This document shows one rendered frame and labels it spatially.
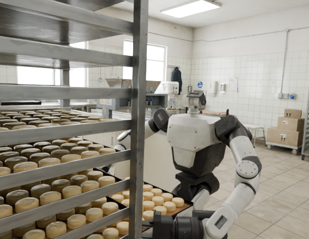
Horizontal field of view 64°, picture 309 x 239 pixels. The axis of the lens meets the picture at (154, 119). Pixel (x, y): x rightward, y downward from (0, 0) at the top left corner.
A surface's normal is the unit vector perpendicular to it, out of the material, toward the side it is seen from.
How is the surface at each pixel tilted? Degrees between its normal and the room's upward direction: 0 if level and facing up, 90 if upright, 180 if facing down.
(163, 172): 90
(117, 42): 90
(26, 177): 90
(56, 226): 0
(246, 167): 34
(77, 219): 0
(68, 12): 90
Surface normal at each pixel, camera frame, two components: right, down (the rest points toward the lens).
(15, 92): 0.72, 0.11
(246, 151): -0.15, -0.76
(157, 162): -0.72, 0.07
